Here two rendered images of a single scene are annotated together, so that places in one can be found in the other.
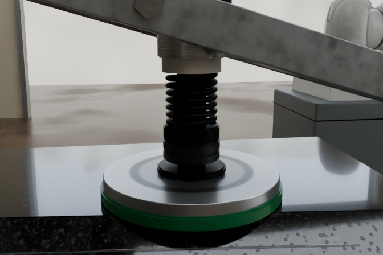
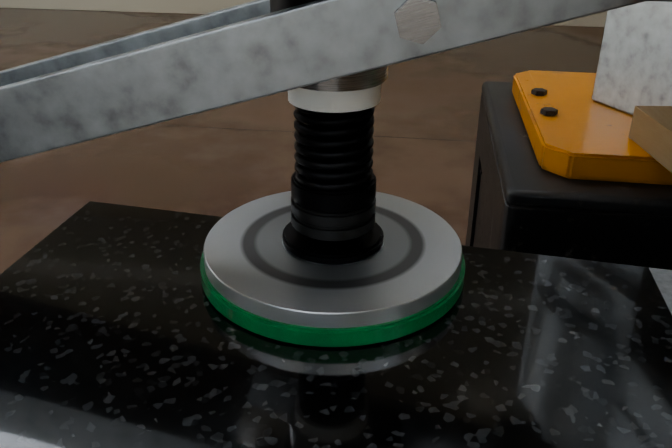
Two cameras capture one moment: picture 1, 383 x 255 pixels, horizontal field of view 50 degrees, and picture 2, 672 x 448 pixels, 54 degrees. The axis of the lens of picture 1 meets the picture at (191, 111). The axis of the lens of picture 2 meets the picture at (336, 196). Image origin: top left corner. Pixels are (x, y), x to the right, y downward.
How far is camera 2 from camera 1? 0.96 m
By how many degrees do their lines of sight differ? 142
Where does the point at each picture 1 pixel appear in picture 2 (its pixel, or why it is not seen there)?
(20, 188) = (601, 315)
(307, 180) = (147, 262)
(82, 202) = (485, 268)
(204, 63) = not seen: hidden behind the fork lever
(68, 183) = (526, 315)
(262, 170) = (238, 223)
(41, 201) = (545, 279)
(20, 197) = (583, 292)
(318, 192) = (171, 238)
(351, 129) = not seen: outside the picture
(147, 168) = (396, 250)
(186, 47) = not seen: hidden behind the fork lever
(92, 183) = (484, 308)
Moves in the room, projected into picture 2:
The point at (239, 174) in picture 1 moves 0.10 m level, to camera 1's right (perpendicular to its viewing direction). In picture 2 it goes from (276, 221) to (174, 206)
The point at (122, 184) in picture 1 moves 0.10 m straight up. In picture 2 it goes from (433, 224) to (442, 114)
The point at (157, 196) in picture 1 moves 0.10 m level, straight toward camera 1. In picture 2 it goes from (394, 203) to (404, 163)
